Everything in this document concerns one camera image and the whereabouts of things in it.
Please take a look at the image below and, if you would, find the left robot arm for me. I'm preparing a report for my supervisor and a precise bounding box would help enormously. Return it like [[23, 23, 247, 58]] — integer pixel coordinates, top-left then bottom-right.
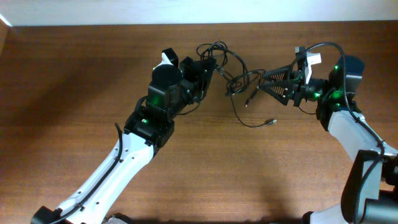
[[30, 55, 216, 223]]

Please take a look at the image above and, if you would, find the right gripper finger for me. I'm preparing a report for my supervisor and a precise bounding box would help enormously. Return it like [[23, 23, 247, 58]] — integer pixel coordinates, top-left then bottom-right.
[[259, 81, 294, 105], [262, 65, 292, 81]]

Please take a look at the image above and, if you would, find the black cable bundle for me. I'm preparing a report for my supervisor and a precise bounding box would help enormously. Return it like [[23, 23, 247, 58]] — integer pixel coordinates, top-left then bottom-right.
[[195, 40, 267, 108]]

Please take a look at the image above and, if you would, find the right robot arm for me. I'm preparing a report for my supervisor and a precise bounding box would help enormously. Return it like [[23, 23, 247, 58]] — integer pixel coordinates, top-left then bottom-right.
[[259, 54, 397, 223]]

